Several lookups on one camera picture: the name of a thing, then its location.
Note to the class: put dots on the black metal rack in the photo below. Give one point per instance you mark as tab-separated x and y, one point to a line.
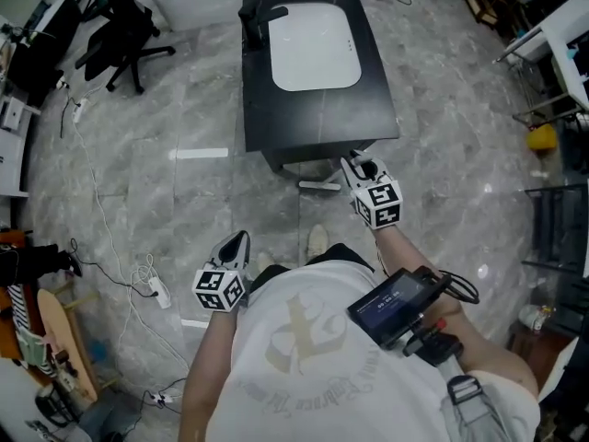
561	228

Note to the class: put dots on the person's right white shoe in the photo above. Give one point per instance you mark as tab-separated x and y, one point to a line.
317	242

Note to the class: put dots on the white power strip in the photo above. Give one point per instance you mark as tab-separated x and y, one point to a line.
161	396
159	293
80	110

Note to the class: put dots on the person's left white shoe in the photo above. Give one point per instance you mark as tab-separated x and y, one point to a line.
265	261

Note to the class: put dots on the person's white shoe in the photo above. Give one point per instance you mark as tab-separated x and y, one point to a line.
265	261
317	242

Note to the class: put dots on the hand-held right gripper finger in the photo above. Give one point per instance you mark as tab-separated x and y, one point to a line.
349	173
379	164

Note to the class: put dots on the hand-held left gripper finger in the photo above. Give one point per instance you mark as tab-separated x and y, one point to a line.
245	251
225	251

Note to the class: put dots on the black faucet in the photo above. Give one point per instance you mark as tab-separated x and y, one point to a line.
255	26

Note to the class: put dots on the person's white t-shirt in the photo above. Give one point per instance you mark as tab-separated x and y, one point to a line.
331	362

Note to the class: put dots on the person's right forearm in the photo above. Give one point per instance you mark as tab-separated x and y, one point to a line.
400	251

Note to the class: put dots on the white sink basin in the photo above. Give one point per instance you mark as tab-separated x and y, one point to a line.
313	49

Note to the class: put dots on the white side table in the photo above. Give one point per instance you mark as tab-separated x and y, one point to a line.
566	30

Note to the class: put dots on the person's left forearm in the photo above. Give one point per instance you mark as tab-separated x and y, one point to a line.
207	362

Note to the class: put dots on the dark green round cabinet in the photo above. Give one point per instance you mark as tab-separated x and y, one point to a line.
46	58

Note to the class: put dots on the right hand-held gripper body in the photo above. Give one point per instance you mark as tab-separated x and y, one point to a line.
379	203

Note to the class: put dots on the striped black white cloth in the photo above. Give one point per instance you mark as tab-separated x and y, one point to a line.
17	311

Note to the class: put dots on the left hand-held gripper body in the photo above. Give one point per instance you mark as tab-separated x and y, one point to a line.
218	290

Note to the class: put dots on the yellow bin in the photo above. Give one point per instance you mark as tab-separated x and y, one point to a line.
542	137

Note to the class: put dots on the black screen device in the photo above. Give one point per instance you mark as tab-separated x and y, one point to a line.
396	304

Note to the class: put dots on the black sink cabinet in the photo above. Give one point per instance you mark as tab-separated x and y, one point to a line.
317	118

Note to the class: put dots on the black office chair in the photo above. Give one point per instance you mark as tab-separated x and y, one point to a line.
124	35

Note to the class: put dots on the white bathtub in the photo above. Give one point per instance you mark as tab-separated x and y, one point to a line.
193	3

